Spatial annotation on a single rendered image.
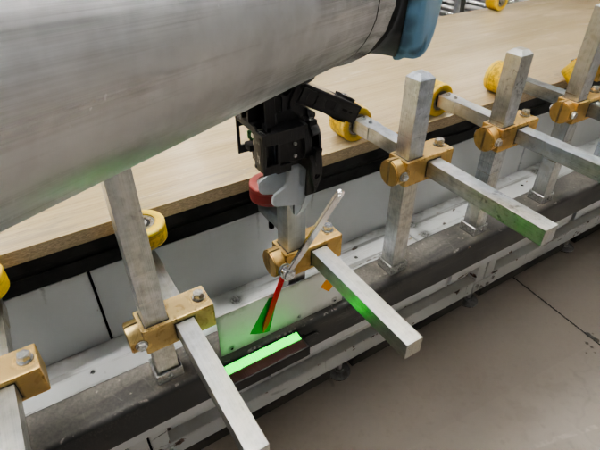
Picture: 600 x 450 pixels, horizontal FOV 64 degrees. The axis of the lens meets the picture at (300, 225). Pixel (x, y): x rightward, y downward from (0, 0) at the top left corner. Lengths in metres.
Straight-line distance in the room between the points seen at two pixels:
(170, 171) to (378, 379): 1.05
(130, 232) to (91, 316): 0.39
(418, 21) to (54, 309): 0.82
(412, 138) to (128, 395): 0.64
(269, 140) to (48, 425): 0.57
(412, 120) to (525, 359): 1.25
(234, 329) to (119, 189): 0.34
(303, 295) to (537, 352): 1.23
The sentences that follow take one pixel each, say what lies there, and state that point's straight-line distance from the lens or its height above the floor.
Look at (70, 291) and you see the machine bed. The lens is 0.97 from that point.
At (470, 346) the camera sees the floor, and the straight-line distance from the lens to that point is 1.89.
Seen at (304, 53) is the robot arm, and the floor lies 1.33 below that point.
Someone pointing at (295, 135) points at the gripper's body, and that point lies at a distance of 0.57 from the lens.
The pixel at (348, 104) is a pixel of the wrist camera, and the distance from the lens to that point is 0.63.
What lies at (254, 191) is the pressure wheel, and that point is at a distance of 0.90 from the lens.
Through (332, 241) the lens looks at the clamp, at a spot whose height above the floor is 0.86.
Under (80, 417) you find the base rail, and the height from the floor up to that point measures 0.70.
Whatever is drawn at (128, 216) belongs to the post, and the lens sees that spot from 0.64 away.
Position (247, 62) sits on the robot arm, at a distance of 0.18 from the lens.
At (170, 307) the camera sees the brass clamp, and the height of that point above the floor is 0.84.
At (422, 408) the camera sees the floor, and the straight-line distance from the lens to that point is 1.69.
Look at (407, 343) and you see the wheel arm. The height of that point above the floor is 0.86.
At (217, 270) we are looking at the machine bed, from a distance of 1.06.
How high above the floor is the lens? 1.39
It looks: 37 degrees down
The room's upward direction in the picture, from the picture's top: straight up
